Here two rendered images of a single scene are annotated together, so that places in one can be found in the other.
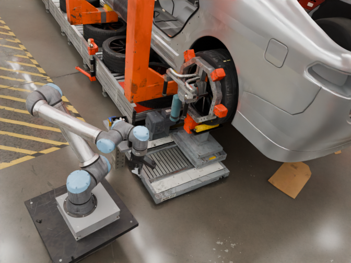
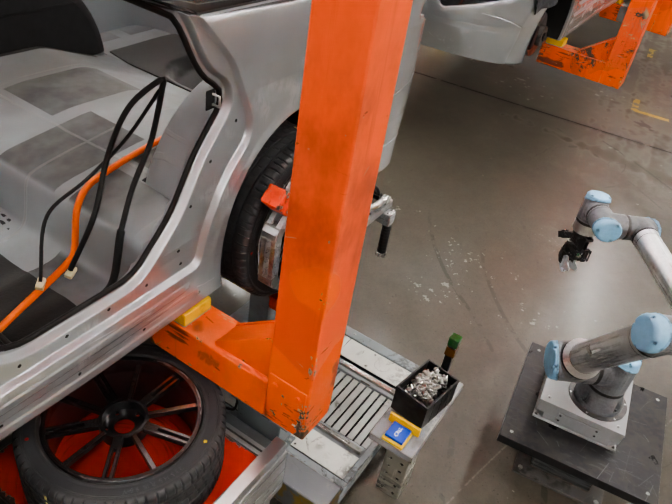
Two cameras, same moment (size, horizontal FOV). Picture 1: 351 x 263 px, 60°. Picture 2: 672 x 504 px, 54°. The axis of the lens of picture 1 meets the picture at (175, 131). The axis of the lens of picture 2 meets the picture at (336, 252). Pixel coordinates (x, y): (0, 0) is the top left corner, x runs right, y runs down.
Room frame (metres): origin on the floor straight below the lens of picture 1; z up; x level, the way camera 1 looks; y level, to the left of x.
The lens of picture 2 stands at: (3.08, 1.79, 2.30)
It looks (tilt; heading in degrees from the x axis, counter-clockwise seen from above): 37 degrees down; 245
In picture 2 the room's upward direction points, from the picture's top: 10 degrees clockwise
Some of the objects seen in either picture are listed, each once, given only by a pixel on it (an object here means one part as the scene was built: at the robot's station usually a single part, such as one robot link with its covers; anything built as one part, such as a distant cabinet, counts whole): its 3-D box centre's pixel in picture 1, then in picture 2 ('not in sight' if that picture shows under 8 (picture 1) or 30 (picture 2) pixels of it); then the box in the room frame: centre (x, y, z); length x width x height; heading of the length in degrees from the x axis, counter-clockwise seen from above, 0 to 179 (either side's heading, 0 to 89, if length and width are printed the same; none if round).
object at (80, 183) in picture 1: (80, 186); (613, 365); (1.28, 0.56, 0.59); 0.17 x 0.15 x 0.18; 160
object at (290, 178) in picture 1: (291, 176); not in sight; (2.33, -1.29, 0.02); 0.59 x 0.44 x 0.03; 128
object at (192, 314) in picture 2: not in sight; (183, 303); (2.81, 0.06, 0.71); 0.14 x 0.14 x 0.05; 38
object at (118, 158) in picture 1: (118, 150); (402, 452); (2.06, 0.50, 0.21); 0.10 x 0.10 x 0.42; 38
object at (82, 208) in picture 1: (80, 199); (602, 390); (1.27, 0.56, 0.45); 0.19 x 0.19 x 0.10
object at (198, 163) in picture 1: (198, 145); not in sight; (2.42, -0.26, 0.13); 0.50 x 0.36 x 0.10; 38
